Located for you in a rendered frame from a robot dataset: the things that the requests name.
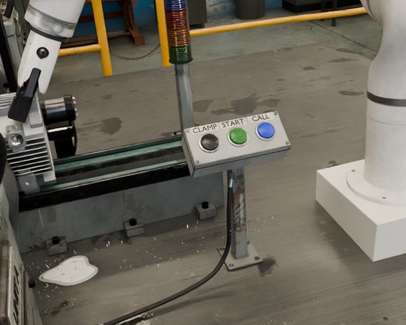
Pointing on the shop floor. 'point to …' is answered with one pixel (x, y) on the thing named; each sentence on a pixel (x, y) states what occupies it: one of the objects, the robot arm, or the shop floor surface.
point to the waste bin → (249, 9)
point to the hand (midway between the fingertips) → (19, 109)
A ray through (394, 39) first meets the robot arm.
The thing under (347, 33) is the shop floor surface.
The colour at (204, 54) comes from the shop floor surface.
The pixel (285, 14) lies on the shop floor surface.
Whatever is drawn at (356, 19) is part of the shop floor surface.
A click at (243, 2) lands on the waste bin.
